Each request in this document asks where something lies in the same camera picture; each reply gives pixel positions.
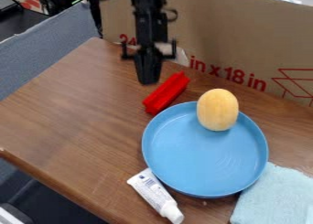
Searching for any cardboard box wall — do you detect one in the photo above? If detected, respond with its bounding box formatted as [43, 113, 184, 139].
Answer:
[100, 0, 313, 107]

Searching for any red rectangular block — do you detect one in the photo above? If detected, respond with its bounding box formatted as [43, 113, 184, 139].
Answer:
[142, 71, 191, 115]

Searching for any blue round plate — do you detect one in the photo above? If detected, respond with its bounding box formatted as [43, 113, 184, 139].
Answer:
[142, 101, 269, 198]

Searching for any grey fabric panel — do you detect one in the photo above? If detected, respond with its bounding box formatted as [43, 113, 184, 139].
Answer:
[0, 3, 100, 100]

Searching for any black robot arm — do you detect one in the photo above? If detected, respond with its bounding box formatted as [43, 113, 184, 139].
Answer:
[39, 0, 177, 85]

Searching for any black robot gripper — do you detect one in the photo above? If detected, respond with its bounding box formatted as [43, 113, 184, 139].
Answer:
[134, 8, 179, 85]

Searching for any yellow potato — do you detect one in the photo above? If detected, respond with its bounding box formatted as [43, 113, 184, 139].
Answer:
[197, 89, 239, 131]

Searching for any white cream tube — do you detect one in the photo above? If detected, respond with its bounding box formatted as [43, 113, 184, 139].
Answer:
[128, 168, 185, 224]

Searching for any light blue towel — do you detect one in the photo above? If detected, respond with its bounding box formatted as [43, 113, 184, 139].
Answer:
[231, 163, 313, 224]

